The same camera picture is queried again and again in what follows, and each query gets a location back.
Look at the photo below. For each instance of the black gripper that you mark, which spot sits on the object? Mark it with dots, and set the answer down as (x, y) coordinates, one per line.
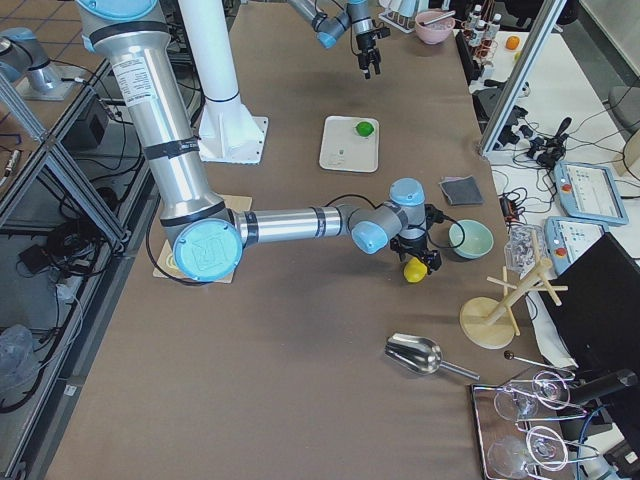
(363, 44)
(413, 248)

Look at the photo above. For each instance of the metal scoop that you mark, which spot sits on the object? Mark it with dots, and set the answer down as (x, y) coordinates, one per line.
(422, 355)

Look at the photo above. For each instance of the black monitor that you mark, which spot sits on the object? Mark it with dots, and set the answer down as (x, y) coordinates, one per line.
(598, 320)

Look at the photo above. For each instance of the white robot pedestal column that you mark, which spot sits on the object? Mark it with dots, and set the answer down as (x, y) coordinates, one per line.
(209, 41)

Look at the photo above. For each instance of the clear wine glass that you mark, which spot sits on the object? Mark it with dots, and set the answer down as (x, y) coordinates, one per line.
(541, 451)
(523, 399)

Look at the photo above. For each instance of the wooden mug tree stand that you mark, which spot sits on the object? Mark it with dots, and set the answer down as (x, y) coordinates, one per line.
(490, 323)

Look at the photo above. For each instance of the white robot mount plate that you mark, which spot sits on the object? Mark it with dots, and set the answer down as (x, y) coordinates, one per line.
(230, 134)

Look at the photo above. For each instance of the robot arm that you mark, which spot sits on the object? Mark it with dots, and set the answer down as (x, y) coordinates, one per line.
(133, 36)
(354, 17)

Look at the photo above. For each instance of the aluminium frame post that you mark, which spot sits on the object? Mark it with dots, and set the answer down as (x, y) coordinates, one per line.
(541, 29)

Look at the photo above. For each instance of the black metal rack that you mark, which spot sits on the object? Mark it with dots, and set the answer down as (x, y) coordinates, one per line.
(490, 427)

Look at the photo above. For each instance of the mint green bowl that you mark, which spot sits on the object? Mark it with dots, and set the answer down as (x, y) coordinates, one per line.
(470, 239)

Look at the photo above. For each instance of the green lime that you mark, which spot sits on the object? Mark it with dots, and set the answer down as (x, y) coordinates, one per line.
(364, 129)

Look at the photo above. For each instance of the cream rabbit tray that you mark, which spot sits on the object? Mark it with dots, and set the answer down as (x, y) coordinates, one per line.
(342, 149)

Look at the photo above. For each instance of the grey folded cloth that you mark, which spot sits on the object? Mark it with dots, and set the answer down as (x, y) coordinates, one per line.
(461, 191)

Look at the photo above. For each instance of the yellow lemon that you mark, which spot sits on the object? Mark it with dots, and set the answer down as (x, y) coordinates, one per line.
(415, 271)

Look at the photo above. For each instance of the blue teach pendant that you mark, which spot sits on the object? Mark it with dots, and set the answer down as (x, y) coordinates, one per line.
(568, 238)
(589, 192)

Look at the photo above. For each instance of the pink ribbed bowl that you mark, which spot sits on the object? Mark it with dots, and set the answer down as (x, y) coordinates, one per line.
(434, 26)

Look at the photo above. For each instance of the clear plastic box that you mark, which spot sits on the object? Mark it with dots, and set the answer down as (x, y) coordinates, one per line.
(519, 250)

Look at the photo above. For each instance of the orange fruit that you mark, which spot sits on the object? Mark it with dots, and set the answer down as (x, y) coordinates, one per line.
(512, 43)

